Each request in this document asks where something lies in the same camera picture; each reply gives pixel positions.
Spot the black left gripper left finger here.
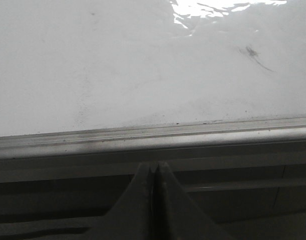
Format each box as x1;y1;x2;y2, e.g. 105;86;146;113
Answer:
87;163;154;240

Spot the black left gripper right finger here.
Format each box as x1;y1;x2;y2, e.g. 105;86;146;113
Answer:
154;162;233;240

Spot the white whiteboard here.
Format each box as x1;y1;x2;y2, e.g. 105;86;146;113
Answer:
0;0;306;160

